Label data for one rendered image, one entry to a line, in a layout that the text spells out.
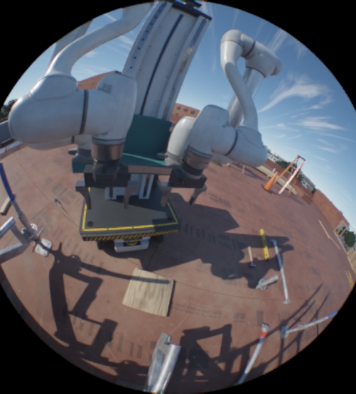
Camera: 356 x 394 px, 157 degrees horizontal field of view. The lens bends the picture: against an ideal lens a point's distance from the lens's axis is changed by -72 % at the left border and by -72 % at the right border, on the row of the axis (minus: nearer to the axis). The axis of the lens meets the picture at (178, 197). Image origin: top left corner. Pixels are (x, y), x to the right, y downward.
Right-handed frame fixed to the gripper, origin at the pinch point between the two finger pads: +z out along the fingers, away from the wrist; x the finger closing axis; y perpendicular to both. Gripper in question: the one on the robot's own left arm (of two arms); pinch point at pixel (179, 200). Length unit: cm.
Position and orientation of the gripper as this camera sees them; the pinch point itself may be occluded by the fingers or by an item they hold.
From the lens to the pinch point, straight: 53.4
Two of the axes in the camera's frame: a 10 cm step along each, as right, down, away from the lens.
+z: -3.1, 7.6, 5.7
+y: 3.8, 6.5, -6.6
